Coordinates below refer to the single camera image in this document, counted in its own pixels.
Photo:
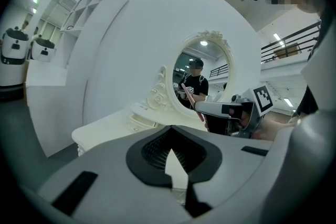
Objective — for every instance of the white cubby shelf unit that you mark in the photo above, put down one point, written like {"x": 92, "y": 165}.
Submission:
{"x": 78, "y": 13}

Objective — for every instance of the oval ornate white mirror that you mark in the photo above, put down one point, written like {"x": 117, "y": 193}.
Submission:
{"x": 168, "y": 102}

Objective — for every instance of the small white wheeled robot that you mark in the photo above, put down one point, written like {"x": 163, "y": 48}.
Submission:
{"x": 43, "y": 51}

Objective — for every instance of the white vanity drawer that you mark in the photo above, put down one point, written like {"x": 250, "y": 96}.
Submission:
{"x": 140, "y": 122}

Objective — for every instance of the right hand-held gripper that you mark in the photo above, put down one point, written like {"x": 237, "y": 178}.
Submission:
{"x": 261, "y": 98}

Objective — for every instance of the white vanity table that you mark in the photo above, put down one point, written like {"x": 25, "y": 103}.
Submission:
{"x": 110, "y": 132}

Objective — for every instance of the black metal railing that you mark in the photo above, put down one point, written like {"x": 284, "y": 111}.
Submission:
{"x": 288, "y": 44}

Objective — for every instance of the cardboard box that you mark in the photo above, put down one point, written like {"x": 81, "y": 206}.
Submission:
{"x": 286, "y": 51}

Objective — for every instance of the person's right forearm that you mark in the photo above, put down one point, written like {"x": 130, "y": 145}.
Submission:
{"x": 275, "y": 129}

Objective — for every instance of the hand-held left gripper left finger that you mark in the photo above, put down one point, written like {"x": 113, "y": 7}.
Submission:
{"x": 113, "y": 191}

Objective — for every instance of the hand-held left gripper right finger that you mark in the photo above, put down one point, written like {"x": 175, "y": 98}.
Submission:
{"x": 236, "y": 178}

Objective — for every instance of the large round white panel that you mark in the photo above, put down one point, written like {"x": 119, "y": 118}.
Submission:
{"x": 147, "y": 34}

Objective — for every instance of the pink makeup stick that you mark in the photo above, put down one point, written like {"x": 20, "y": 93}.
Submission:
{"x": 187, "y": 89}

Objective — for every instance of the large white wheeled robot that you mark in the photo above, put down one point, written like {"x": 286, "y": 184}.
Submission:
{"x": 13, "y": 55}

